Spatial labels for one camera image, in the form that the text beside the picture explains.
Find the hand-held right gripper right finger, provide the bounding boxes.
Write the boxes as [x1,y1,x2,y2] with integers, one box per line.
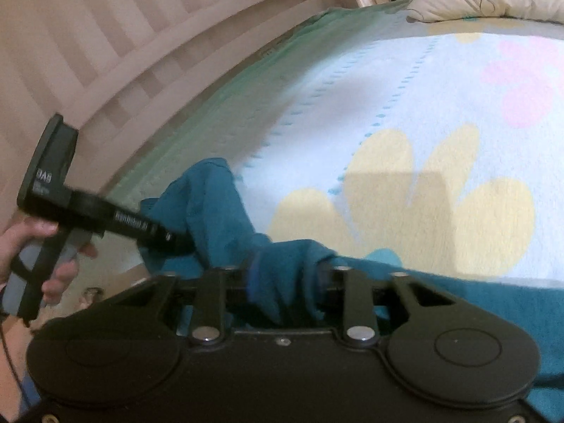
[318,266,458,343]

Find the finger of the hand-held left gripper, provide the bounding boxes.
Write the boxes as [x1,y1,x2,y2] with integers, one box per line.
[140,214,197,257]

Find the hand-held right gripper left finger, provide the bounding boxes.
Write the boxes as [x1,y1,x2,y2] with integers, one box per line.
[105,261,255,344]

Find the teal pants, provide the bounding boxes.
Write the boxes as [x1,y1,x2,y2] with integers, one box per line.
[140,156,564,423]

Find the person's left hand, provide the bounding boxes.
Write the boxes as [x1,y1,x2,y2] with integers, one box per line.
[0,219,98,306]

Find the green bed sheet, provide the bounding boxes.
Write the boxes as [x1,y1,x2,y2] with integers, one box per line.
[106,2,412,212]

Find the person's blue clothing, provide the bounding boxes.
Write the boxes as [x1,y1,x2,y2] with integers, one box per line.
[15,372,42,412]

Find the floral fleece blanket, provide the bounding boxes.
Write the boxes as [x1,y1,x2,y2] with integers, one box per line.
[229,9,564,283]

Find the wooden bed frame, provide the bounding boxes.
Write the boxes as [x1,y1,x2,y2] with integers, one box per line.
[0,0,394,234]

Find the black cable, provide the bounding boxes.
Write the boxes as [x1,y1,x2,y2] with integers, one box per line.
[0,313,31,408]

